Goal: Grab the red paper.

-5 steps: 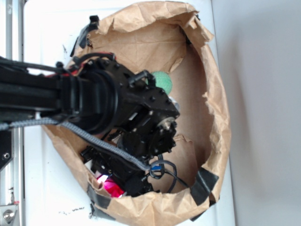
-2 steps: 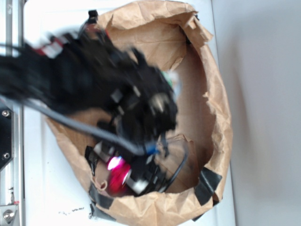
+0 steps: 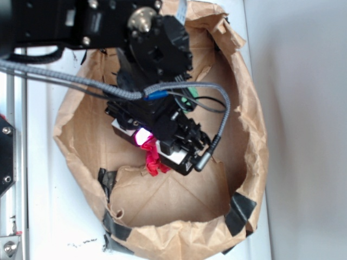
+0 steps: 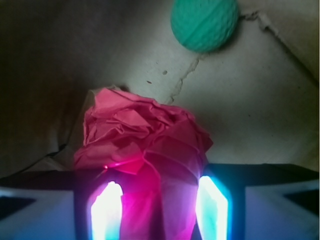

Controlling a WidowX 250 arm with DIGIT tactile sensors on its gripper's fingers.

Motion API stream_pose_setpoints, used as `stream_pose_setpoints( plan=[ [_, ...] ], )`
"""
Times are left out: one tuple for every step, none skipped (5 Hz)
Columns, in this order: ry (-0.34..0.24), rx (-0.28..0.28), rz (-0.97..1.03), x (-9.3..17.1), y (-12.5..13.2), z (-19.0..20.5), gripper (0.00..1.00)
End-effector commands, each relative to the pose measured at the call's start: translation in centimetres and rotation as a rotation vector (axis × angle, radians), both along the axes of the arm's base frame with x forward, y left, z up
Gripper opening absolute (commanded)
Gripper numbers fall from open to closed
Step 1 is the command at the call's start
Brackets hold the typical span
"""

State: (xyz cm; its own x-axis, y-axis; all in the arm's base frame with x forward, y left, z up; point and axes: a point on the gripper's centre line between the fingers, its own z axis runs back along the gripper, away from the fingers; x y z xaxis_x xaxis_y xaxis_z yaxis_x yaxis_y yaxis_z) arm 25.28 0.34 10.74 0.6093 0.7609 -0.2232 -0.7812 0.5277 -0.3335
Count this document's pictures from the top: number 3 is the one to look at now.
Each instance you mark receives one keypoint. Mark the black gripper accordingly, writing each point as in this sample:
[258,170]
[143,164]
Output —
[164,118]

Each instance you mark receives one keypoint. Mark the red paper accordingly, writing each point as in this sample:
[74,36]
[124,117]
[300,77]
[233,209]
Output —
[153,162]

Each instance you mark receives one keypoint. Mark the aluminium frame rail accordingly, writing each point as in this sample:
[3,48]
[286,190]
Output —
[14,227]

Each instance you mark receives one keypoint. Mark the green foam golf ball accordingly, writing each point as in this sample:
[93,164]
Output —
[185,102]

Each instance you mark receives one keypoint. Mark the brown paper bag tray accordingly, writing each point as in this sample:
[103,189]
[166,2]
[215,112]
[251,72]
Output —
[174,216]

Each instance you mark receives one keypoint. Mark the black metal bracket plate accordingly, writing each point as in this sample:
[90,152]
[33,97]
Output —
[7,156]

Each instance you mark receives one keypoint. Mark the black tape bottom left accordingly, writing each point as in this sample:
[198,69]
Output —
[107,180]

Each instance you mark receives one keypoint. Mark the black tape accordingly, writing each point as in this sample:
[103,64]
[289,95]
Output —
[107,180]
[241,210]

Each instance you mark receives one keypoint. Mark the black tape bottom right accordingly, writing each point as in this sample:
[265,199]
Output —
[241,210]

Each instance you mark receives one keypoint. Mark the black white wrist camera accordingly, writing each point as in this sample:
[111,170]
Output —
[177,161]

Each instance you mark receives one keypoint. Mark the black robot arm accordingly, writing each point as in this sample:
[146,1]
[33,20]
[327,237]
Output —
[153,51]

